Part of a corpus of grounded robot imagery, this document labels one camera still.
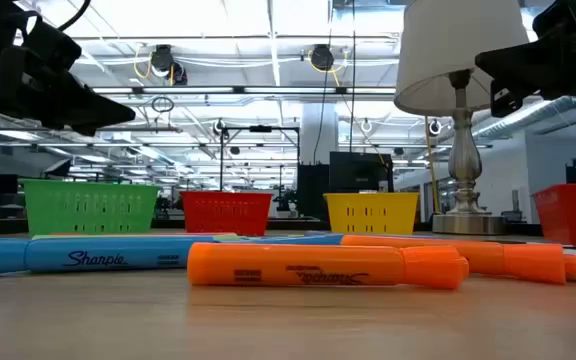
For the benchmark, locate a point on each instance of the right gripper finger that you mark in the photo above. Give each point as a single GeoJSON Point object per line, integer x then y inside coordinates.
{"type": "Point", "coordinates": [528, 62]}

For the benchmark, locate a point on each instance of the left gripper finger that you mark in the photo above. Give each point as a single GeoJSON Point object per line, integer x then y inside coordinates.
{"type": "Point", "coordinates": [78, 110]}

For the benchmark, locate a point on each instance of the orange Sharpie highlighter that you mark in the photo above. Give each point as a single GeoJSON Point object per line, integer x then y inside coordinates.
{"type": "Point", "coordinates": [318, 265]}
{"type": "Point", "coordinates": [528, 262]}

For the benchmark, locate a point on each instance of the white-shade table lamp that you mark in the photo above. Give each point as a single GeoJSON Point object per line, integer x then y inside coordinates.
{"type": "Point", "coordinates": [448, 50]}

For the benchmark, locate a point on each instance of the green plastic basket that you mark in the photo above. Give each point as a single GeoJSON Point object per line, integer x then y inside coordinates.
{"type": "Point", "coordinates": [88, 207]}

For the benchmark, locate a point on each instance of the red plastic basket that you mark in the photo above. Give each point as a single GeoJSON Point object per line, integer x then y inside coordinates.
{"type": "Point", "coordinates": [575, 215]}
{"type": "Point", "coordinates": [225, 212]}

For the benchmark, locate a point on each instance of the black computer monitor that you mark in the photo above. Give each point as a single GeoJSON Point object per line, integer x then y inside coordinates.
{"type": "Point", "coordinates": [360, 172]}

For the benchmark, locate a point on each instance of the yellow plastic basket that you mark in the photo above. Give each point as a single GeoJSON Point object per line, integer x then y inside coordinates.
{"type": "Point", "coordinates": [373, 212]}

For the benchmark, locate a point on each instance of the black metal stand frame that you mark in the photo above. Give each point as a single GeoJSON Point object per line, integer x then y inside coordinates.
{"type": "Point", "coordinates": [260, 128]}

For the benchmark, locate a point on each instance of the black aluminium table frame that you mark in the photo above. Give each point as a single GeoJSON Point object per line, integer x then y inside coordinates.
{"type": "Point", "coordinates": [298, 225]}

